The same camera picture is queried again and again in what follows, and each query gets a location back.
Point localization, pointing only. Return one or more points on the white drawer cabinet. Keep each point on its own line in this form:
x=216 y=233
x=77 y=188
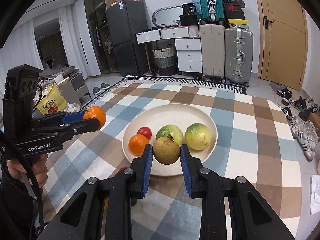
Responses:
x=187 y=44

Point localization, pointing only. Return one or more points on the green passion fruit left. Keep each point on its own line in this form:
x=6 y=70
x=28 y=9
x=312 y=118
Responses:
x=171 y=130

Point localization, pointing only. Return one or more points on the brown round fruit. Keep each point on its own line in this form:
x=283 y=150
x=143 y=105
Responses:
x=165 y=150

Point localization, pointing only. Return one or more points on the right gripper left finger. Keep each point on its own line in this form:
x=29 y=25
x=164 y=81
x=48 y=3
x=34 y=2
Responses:
x=131 y=183

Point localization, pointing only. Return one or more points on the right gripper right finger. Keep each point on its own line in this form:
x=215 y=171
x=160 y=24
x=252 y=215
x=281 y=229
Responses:
x=201 y=182

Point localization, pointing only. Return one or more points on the silver suitcase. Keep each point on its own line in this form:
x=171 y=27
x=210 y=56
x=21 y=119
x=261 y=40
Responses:
x=238 y=55

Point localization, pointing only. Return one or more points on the stack of shoe boxes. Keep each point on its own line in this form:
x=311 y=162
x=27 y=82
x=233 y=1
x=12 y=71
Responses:
x=234 y=14

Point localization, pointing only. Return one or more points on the yellow snack bag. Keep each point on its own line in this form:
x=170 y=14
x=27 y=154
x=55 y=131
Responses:
x=51 y=100

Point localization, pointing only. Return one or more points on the cream round plate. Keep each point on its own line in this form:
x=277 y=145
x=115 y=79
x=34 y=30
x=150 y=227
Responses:
x=172 y=114

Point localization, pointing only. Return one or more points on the beige suitcase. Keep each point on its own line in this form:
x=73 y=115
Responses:
x=212 y=38

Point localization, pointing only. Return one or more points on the orange tangerine on plate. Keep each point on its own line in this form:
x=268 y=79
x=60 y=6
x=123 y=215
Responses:
x=137 y=144

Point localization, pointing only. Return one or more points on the woven laundry basket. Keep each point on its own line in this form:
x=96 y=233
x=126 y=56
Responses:
x=165 y=60

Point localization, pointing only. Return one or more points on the wooden door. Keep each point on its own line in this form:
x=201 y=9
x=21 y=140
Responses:
x=283 y=42

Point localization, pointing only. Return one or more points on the teal suitcase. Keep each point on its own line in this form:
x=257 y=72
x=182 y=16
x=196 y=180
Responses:
x=213 y=11

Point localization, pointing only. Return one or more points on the yellow-green passion fruit right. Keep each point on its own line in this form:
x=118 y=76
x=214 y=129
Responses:
x=198 y=136

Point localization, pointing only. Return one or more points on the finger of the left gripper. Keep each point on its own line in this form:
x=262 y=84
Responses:
x=77 y=127
x=72 y=116

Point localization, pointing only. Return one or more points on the checkered tablecloth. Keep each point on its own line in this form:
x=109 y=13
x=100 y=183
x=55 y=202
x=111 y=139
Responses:
x=254 y=141

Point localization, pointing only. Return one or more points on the orange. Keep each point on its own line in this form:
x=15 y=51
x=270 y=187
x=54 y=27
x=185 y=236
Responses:
x=95 y=112

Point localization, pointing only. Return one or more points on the black refrigerator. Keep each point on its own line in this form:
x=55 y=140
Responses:
x=125 y=20

